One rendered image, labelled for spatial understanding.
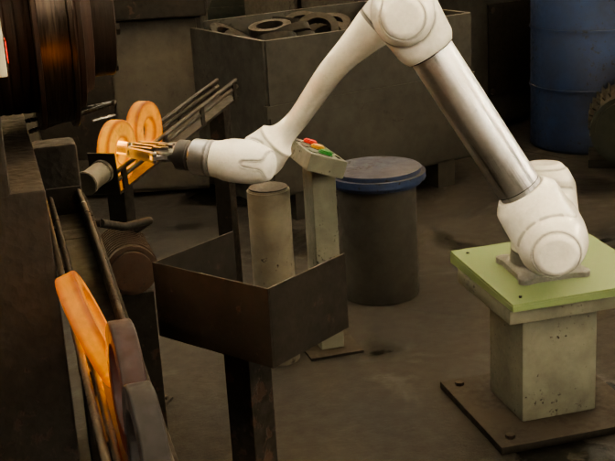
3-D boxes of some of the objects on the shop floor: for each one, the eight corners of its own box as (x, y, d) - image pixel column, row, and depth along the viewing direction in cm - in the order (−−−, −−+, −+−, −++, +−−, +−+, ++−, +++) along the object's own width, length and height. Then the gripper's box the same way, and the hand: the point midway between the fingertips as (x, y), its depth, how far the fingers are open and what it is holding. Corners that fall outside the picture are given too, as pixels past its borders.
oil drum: (565, 161, 533) (566, -36, 506) (508, 136, 587) (507, -42, 561) (677, 146, 547) (685, -46, 521) (611, 123, 602) (616, -51, 576)
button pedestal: (313, 364, 329) (301, 155, 310) (291, 335, 351) (278, 137, 332) (366, 355, 333) (357, 148, 314) (341, 326, 355) (331, 131, 336)
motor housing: (125, 455, 283) (102, 250, 267) (114, 418, 303) (91, 224, 287) (178, 445, 286) (156, 241, 270) (163, 409, 306) (143, 218, 290)
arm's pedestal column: (575, 364, 319) (577, 259, 309) (652, 426, 281) (656, 309, 272) (439, 388, 309) (437, 279, 300) (501, 455, 272) (501, 334, 263)
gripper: (181, 177, 277) (92, 166, 284) (202, 164, 289) (118, 154, 296) (180, 147, 275) (91, 136, 282) (202, 134, 287) (117, 125, 294)
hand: (117, 146), depth 288 cm, fingers closed
